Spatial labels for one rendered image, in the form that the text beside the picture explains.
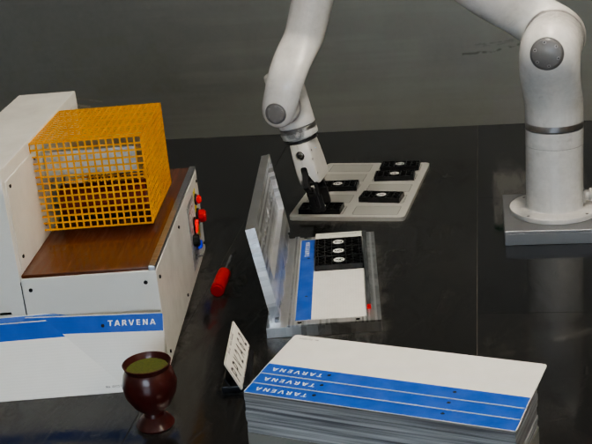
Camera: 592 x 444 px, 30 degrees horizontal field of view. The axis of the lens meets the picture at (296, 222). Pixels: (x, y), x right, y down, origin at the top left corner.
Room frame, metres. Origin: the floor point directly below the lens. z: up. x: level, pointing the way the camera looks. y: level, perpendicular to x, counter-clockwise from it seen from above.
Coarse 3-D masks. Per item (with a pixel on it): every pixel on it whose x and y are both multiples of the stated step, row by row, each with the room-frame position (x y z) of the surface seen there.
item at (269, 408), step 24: (264, 408) 1.41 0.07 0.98; (288, 408) 1.39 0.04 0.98; (312, 408) 1.37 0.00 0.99; (336, 408) 1.36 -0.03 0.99; (360, 408) 1.34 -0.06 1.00; (384, 408) 1.33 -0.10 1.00; (408, 408) 1.33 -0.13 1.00; (432, 408) 1.32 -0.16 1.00; (528, 408) 1.31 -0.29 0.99; (264, 432) 1.41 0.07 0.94; (288, 432) 1.39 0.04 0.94; (312, 432) 1.37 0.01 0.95; (336, 432) 1.36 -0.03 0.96; (360, 432) 1.34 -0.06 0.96; (384, 432) 1.33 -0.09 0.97; (408, 432) 1.31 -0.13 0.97; (432, 432) 1.29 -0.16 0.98; (456, 432) 1.28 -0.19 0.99; (480, 432) 1.27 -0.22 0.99; (504, 432) 1.25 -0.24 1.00; (528, 432) 1.31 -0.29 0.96
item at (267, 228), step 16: (256, 176) 2.09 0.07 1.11; (272, 176) 2.22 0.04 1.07; (256, 192) 1.99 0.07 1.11; (272, 192) 2.20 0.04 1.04; (256, 208) 1.89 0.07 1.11; (272, 208) 2.14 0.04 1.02; (256, 224) 1.82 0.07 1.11; (272, 224) 2.08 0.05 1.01; (288, 224) 2.23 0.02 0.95; (256, 240) 1.79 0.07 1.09; (272, 240) 2.02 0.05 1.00; (288, 240) 2.16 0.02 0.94; (256, 256) 1.79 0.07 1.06; (272, 256) 1.95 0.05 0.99; (272, 272) 1.87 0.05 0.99; (272, 288) 1.80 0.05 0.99; (272, 304) 1.79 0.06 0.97
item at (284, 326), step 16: (368, 240) 2.16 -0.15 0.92; (288, 256) 2.12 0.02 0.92; (368, 256) 2.08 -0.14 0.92; (288, 272) 2.04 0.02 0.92; (288, 288) 1.96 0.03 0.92; (288, 304) 1.89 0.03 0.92; (272, 320) 1.81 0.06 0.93; (288, 320) 1.81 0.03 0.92; (320, 320) 1.80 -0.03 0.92; (336, 320) 1.79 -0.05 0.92; (352, 320) 1.79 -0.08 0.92; (368, 320) 1.78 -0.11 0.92; (272, 336) 1.79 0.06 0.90; (288, 336) 1.79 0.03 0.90
